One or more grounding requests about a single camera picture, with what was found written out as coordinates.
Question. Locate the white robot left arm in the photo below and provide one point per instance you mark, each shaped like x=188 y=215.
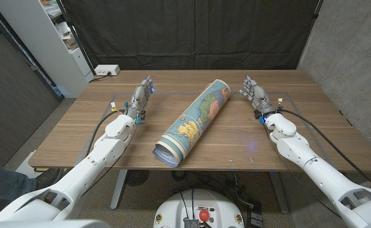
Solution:
x=87 y=168

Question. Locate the small cardboard box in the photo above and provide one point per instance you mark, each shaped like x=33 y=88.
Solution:
x=70 y=42

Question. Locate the black power brick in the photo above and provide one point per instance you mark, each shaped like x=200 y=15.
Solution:
x=255 y=218

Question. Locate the red emergency stop button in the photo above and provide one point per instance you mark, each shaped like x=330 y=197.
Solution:
x=204 y=215

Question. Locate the grey metal table leg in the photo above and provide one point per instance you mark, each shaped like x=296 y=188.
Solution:
x=279 y=193
x=118 y=190

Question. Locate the person leg in blue jeans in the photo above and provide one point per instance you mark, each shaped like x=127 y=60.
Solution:
x=1 y=183

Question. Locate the black fabric backdrop curtain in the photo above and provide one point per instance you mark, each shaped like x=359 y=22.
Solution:
x=188 y=31

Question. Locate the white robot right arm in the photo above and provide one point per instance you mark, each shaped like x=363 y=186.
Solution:
x=315 y=171

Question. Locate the white shelf cabinet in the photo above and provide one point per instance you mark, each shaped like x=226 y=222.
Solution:
x=42 y=41

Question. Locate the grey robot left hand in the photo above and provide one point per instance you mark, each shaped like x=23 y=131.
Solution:
x=139 y=99

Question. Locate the dark person shoe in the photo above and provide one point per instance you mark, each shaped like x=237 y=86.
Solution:
x=47 y=178

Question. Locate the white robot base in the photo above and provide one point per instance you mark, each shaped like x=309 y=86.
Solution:
x=223 y=206

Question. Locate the white power strip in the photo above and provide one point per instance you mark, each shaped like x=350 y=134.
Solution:
x=106 y=69

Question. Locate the colourful paper map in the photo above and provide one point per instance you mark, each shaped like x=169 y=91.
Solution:
x=191 y=126

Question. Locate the black backdrop stand pole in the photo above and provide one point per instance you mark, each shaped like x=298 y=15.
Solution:
x=77 y=41
x=316 y=9

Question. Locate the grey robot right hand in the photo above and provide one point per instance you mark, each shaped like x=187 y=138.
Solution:
x=258 y=96

